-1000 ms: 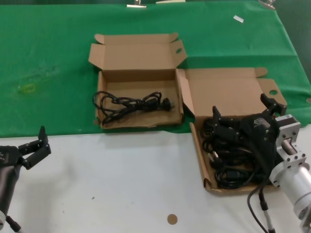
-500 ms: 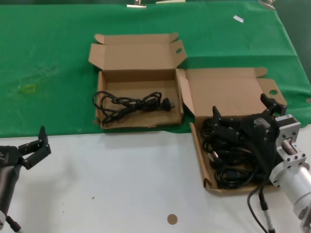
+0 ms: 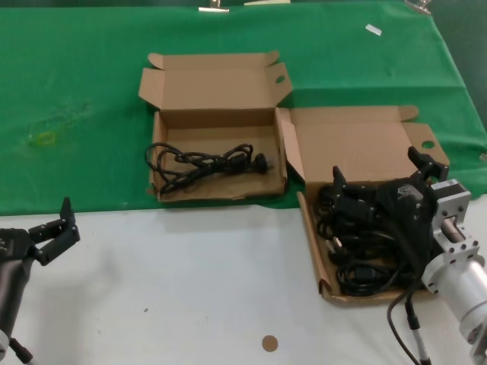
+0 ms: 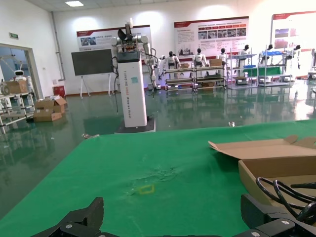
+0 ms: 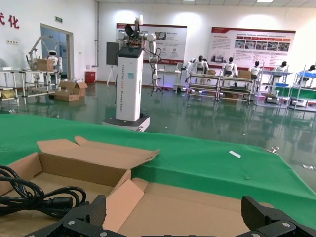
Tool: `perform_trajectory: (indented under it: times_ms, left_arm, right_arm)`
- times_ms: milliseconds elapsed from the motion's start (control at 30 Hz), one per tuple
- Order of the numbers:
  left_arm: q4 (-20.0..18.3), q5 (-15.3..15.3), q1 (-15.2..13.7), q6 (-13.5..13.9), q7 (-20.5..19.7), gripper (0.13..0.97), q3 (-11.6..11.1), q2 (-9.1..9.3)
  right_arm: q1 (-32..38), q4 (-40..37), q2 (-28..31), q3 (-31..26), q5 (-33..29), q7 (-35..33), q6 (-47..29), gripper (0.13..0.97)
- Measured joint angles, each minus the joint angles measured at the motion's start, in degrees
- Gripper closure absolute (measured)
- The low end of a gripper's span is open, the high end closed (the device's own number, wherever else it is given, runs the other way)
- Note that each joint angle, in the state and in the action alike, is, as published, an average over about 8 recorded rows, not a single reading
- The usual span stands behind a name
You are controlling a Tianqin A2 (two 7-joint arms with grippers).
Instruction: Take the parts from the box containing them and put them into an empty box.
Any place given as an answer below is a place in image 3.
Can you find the round cardboard disc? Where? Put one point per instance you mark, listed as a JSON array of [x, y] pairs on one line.
[[269, 343]]

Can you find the cardboard box with round hole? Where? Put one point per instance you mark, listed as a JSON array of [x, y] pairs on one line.
[[350, 152]]

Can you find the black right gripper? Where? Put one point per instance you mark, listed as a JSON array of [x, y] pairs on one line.
[[409, 213]]

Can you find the white tape strip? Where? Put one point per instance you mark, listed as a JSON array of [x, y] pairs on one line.
[[373, 30]]

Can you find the green table cloth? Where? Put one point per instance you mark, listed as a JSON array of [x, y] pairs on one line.
[[76, 76]]

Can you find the pale flat strip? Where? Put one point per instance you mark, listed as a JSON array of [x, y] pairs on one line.
[[266, 2]]

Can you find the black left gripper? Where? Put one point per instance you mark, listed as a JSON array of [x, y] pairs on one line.
[[15, 247]]

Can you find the cardboard box with torn edge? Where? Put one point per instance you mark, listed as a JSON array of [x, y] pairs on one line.
[[220, 95]]

